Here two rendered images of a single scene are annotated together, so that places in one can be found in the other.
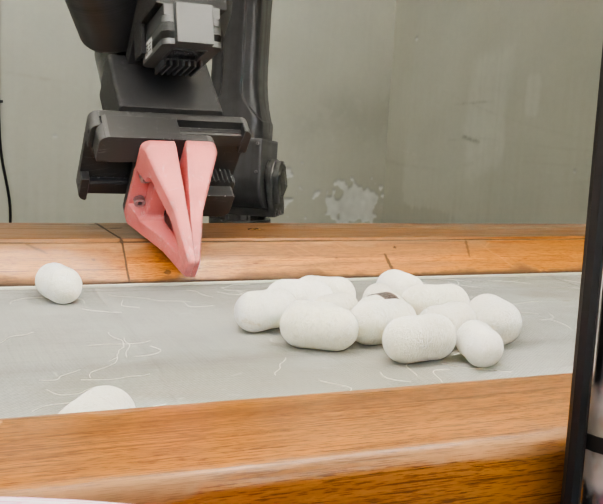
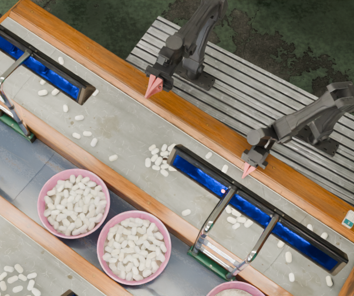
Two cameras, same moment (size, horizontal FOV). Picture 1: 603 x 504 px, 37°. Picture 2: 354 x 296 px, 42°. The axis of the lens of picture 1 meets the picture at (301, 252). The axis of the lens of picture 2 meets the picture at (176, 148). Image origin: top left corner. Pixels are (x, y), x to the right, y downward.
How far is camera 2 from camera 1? 1.63 m
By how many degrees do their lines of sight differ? 69
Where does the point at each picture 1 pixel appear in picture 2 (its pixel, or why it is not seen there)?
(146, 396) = (200, 206)
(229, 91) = (321, 121)
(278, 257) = (264, 179)
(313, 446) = (184, 232)
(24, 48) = not seen: outside the picture
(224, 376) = (211, 207)
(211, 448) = (179, 228)
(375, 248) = (281, 188)
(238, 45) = (326, 118)
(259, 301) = not seen: hidden behind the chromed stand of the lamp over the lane
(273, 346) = not seen: hidden behind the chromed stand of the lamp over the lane
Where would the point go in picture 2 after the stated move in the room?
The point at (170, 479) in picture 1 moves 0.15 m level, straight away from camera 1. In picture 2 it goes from (174, 228) to (205, 204)
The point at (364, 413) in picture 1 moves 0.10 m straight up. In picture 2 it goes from (192, 232) to (194, 226)
